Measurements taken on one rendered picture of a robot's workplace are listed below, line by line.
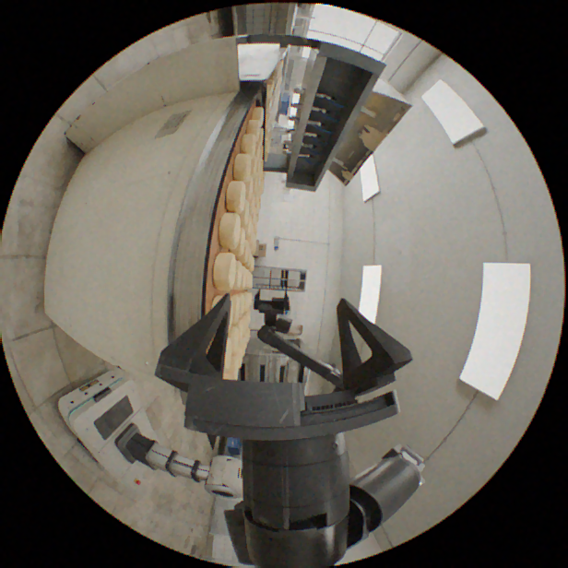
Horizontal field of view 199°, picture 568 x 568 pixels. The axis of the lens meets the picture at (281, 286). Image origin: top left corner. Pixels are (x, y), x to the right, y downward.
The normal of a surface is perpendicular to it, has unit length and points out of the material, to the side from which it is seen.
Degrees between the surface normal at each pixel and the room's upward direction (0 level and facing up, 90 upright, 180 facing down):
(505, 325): 180
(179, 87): 90
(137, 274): 90
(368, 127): 115
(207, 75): 90
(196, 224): 90
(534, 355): 180
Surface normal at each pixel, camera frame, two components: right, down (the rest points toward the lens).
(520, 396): -0.99, -0.07
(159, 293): 0.09, -0.03
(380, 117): -0.48, 0.87
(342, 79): -0.07, 1.00
